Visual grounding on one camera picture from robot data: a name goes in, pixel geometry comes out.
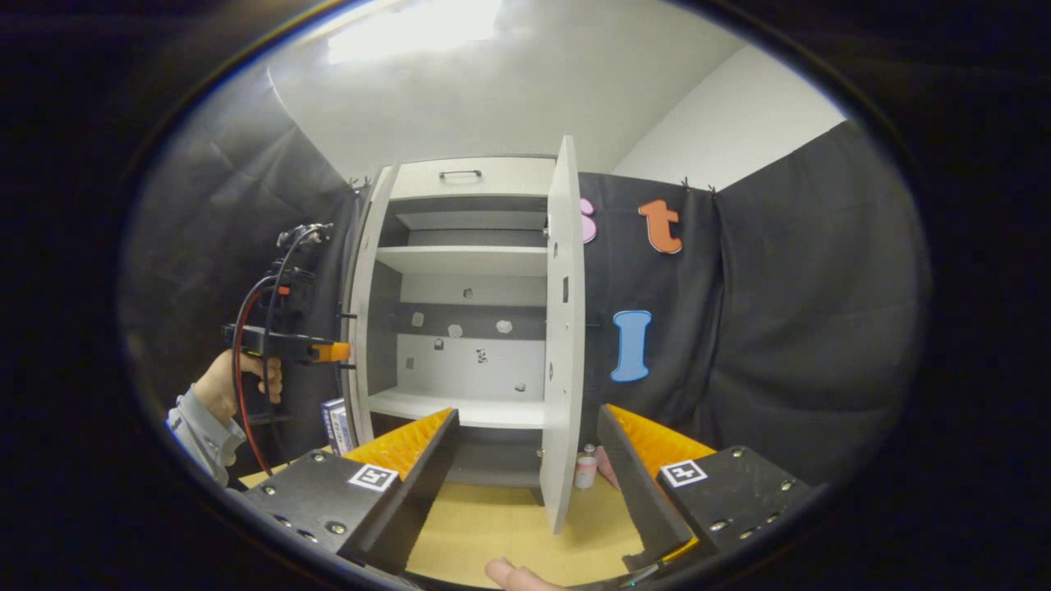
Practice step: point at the white double-door shoe cabinet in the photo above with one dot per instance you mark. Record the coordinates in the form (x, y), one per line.
(468, 261)

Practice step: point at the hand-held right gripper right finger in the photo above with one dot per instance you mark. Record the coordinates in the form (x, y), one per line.
(636, 484)

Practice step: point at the small pink bottle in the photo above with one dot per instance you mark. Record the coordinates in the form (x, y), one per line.
(585, 472)

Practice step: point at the toy watermelon slice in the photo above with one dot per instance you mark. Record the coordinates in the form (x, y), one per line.
(606, 468)

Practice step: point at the cherry sticker shoe cabinet door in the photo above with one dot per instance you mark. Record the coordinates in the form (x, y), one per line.
(565, 345)

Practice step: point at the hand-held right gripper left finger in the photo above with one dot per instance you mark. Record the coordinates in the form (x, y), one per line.
(423, 484)

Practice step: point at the black backdrop cloth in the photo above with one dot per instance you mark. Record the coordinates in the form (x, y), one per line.
(780, 328)

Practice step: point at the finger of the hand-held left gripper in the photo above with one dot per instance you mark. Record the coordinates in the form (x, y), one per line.
(335, 352)

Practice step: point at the camera sticker shoe cabinet door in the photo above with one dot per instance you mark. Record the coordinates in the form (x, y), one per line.
(365, 312)

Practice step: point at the dark blue book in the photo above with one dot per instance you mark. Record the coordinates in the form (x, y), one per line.
(335, 427)

